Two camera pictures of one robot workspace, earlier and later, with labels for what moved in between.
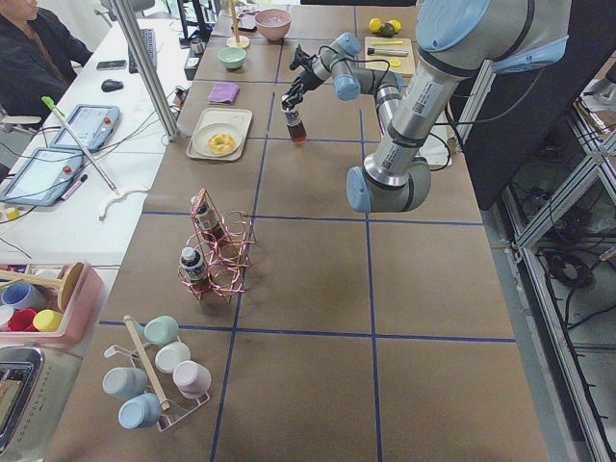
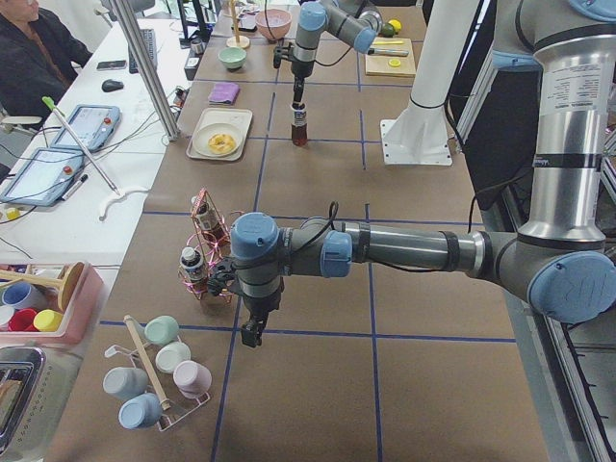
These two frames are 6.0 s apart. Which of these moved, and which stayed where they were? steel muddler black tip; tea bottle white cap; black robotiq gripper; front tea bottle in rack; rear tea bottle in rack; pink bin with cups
Moved: tea bottle white cap; black robotiq gripper
Stayed: rear tea bottle in rack; steel muddler black tip; front tea bottle in rack; pink bin with cups
